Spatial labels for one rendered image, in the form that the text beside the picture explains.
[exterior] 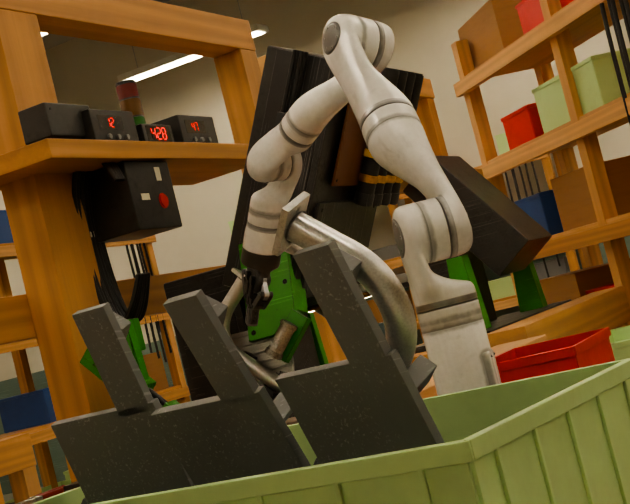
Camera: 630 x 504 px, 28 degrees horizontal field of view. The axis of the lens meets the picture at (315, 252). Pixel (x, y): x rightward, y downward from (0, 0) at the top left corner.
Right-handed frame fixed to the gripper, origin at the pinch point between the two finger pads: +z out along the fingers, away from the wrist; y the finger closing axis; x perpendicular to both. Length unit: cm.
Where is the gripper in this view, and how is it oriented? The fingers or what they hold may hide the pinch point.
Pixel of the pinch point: (252, 316)
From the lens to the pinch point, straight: 242.6
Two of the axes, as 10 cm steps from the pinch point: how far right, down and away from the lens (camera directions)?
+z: -1.5, 9.3, 3.4
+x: 9.3, 0.1, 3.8
